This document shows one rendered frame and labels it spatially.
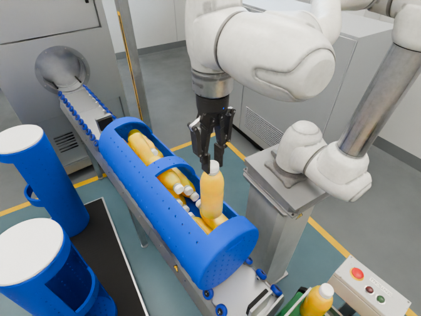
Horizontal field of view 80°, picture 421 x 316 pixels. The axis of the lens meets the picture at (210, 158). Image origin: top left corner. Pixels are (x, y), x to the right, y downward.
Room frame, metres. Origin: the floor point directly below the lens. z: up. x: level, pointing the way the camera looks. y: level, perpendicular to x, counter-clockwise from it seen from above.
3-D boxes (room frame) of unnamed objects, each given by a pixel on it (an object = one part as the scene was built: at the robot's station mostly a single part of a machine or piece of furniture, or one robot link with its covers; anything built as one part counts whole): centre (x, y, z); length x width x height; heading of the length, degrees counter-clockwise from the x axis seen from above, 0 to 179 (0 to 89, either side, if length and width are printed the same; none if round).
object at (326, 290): (0.31, -0.37, 1.11); 0.04 x 0.04 x 0.02
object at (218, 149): (0.53, -0.02, 1.48); 0.03 x 0.01 x 0.07; 39
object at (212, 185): (0.52, 0.00, 1.34); 0.07 x 0.07 x 0.20
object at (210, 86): (0.52, 0.00, 1.71); 0.09 x 0.09 x 0.06
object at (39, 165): (1.19, 1.15, 0.59); 0.28 x 0.28 x 0.88
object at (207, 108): (0.52, 0.00, 1.64); 0.08 x 0.07 x 0.09; 129
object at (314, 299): (0.31, -0.37, 1.00); 0.07 x 0.07 x 0.20
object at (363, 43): (2.73, -0.57, 0.72); 2.15 x 0.54 x 1.45; 32
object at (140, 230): (1.08, 0.55, 0.31); 0.06 x 0.06 x 0.63; 39
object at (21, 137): (1.19, 1.15, 1.03); 0.28 x 0.28 x 0.01
